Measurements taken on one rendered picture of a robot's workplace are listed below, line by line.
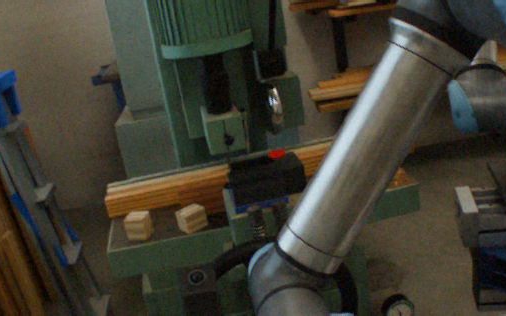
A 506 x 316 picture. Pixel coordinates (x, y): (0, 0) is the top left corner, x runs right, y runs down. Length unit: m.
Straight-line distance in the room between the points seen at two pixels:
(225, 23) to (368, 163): 0.53
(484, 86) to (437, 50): 0.69
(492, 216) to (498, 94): 0.27
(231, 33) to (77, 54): 2.54
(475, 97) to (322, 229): 0.71
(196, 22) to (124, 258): 0.44
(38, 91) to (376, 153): 3.18
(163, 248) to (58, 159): 2.72
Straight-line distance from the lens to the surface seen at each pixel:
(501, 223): 1.29
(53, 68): 3.56
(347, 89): 3.05
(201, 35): 1.01
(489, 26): 0.48
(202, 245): 1.03
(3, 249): 2.48
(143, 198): 1.16
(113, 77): 2.83
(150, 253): 1.04
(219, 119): 1.07
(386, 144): 0.56
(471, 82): 1.24
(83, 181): 3.73
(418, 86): 0.55
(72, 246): 2.07
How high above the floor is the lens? 1.35
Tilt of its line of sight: 20 degrees down
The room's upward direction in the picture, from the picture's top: 10 degrees counter-clockwise
